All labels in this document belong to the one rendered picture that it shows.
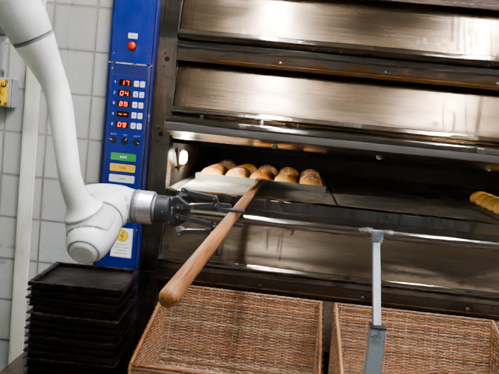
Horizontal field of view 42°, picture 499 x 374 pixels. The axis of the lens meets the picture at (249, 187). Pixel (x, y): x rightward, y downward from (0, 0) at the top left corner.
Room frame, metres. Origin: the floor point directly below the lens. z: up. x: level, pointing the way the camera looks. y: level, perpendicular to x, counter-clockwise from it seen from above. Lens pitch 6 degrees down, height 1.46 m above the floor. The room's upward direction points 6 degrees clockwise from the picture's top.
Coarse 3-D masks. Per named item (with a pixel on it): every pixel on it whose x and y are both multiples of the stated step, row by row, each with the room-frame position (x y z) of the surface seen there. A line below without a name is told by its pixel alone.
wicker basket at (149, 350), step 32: (192, 288) 2.24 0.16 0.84; (160, 320) 2.15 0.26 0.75; (192, 320) 2.21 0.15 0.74; (224, 320) 2.20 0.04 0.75; (256, 320) 2.19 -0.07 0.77; (288, 320) 2.19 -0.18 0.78; (320, 320) 2.08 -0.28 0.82; (160, 352) 2.18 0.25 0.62; (192, 352) 2.18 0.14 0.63; (224, 352) 2.17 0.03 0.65; (256, 352) 2.17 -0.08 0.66; (288, 352) 2.16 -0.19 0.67; (320, 352) 1.90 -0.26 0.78
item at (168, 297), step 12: (252, 192) 2.21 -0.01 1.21; (240, 204) 1.86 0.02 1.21; (228, 216) 1.62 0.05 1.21; (216, 228) 1.45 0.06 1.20; (228, 228) 1.51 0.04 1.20; (204, 240) 1.30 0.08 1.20; (216, 240) 1.33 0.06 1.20; (204, 252) 1.19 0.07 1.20; (192, 264) 1.08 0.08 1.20; (204, 264) 1.16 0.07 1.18; (180, 276) 0.99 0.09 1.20; (192, 276) 1.04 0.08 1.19; (168, 288) 0.92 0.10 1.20; (180, 288) 0.95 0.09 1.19; (168, 300) 0.91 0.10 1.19
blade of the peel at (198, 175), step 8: (200, 176) 2.73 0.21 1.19; (208, 176) 2.72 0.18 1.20; (216, 176) 2.72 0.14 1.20; (224, 176) 2.72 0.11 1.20; (232, 176) 2.72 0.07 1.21; (248, 184) 2.71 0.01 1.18; (264, 184) 2.70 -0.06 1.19; (272, 184) 2.70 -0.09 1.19; (280, 184) 2.70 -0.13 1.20; (288, 184) 2.70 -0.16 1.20; (296, 184) 2.69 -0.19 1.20; (304, 184) 2.69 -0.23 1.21
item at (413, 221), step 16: (176, 192) 2.27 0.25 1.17; (208, 192) 2.29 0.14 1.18; (256, 208) 2.26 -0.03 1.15; (272, 208) 2.25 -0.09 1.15; (288, 208) 2.25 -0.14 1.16; (304, 208) 2.25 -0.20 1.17; (320, 208) 2.24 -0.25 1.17; (336, 208) 2.24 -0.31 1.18; (352, 208) 2.26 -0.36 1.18; (400, 224) 2.23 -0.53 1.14; (416, 224) 2.22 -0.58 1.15; (432, 224) 2.22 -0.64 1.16; (448, 224) 2.22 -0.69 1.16; (464, 224) 2.21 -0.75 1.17; (480, 224) 2.21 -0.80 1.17; (496, 224) 2.21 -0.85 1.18
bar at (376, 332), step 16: (256, 224) 1.88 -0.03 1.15; (272, 224) 1.88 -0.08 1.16; (288, 224) 1.87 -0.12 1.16; (304, 224) 1.87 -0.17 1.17; (320, 224) 1.87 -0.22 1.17; (336, 224) 1.88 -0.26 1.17; (384, 240) 1.86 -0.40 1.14; (400, 240) 1.86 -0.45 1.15; (416, 240) 1.85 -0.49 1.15; (432, 240) 1.85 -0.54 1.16; (448, 240) 1.85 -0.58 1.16; (464, 240) 1.85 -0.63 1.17; (480, 240) 1.85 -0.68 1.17; (368, 336) 1.65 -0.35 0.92; (384, 336) 1.63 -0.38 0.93; (368, 352) 1.64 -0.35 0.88; (368, 368) 1.64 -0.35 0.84
